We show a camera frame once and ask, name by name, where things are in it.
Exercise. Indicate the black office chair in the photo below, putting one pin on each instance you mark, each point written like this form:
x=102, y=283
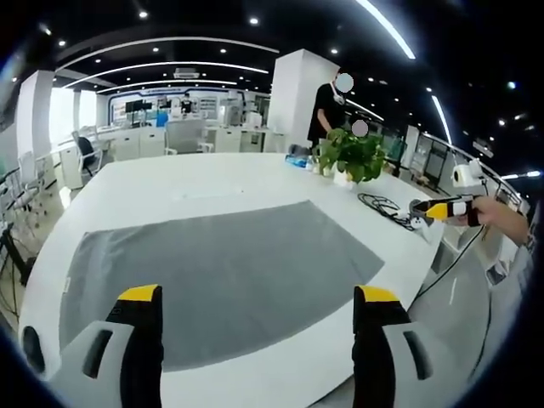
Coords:
x=87, y=151

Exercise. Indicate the white cabinet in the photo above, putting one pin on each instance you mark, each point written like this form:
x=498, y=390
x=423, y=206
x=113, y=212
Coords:
x=138, y=142

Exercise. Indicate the white table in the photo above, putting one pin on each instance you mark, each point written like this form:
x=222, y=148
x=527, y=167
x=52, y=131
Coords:
x=178, y=183

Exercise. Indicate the glass railing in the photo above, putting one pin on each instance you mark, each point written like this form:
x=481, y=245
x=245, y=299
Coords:
x=467, y=157

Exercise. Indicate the blue packet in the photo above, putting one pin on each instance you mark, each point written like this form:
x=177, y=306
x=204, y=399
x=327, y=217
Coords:
x=299, y=159

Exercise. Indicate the green potted plant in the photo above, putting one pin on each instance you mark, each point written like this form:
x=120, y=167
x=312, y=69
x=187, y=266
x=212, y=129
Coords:
x=355, y=155

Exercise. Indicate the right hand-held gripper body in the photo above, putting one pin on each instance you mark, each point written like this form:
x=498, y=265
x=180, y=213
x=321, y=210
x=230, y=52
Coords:
x=466, y=174

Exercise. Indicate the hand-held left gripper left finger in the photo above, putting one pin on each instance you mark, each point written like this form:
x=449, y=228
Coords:
x=140, y=340

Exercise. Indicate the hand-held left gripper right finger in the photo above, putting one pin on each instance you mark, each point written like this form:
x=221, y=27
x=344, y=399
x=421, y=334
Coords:
x=374, y=340

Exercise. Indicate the white handheld controller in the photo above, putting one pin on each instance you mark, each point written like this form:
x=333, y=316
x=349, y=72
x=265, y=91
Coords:
x=421, y=227

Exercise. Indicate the white square pillar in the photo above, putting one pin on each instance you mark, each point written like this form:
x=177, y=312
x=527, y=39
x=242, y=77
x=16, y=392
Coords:
x=295, y=102

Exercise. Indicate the white mesh chair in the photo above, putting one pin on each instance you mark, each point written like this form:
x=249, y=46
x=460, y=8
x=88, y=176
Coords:
x=32, y=176

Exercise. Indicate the black table grommet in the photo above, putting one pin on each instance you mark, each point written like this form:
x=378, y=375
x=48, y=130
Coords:
x=33, y=349

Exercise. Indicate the person's right hand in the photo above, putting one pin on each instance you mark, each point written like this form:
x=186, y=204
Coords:
x=489, y=214

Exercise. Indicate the grey towel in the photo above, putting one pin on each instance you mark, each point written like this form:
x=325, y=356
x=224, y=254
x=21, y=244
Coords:
x=221, y=272

